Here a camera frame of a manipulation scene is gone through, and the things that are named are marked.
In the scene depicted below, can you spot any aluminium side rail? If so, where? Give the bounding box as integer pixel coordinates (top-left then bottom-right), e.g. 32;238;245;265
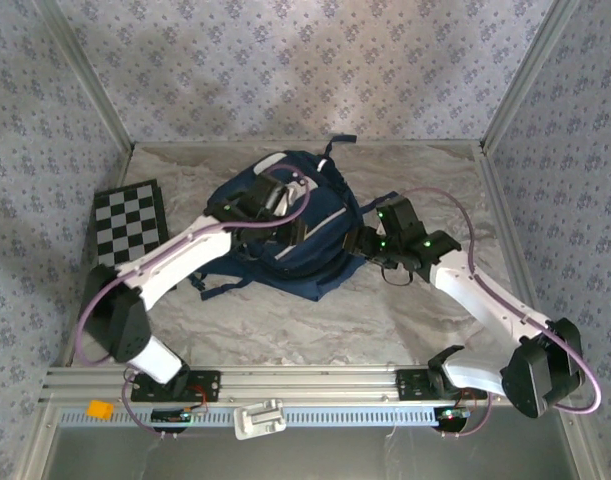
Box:
477;144;554;364

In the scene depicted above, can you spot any aluminium front rail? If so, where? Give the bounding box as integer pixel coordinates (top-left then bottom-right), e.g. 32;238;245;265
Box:
39;367;581;404

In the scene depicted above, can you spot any small circuit board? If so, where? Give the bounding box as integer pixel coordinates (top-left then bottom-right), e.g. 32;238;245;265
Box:
151;407;192;426
434;407;472;425

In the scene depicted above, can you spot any black grey checkerboard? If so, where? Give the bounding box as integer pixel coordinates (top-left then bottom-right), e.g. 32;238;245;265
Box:
93;179;179;291

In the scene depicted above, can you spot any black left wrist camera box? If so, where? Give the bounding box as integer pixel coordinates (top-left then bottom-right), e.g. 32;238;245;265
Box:
247;174;289;216

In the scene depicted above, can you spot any aluminium frame post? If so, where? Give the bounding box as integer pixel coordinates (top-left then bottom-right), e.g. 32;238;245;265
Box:
479;0;586;154
32;0;136;154

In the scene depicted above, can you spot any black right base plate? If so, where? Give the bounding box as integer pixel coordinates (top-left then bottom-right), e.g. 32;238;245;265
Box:
395;368;489;401

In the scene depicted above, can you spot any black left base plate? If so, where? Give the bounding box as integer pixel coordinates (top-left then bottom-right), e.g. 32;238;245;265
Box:
129;369;221;404

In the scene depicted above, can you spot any white plastic bracket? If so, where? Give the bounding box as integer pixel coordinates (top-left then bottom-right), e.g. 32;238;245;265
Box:
233;398;288;441

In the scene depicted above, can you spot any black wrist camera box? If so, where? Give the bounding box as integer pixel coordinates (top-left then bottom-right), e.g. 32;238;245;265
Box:
247;174;289;216
377;197;427;240

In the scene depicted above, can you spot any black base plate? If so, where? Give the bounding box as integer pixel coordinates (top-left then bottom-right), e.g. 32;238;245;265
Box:
395;368;489;401
129;369;221;404

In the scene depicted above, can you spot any orange plastic block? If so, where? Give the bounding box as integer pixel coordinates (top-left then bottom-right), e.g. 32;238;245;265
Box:
86;399;115;420

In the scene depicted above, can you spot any grey slotted cable duct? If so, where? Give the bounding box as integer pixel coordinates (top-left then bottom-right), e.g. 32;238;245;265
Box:
57;405;444;429

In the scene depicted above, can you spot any navy blue student backpack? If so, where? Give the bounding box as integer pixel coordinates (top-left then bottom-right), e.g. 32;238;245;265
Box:
187;134;401;301

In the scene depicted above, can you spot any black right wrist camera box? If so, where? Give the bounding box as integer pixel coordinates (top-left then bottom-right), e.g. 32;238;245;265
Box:
377;197;427;240

